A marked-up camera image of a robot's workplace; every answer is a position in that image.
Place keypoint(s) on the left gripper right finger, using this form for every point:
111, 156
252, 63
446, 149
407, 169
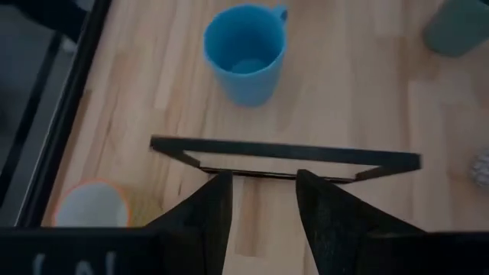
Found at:
328, 225

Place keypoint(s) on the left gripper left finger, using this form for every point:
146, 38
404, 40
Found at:
206, 221

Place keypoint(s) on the orange rimmed patterned mug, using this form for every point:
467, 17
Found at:
91, 206

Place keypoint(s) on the blue mug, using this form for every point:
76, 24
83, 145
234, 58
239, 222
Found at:
248, 88

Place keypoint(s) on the green mug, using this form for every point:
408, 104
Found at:
458, 30

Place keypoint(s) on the black aluminium table frame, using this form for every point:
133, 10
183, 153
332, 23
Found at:
72, 95

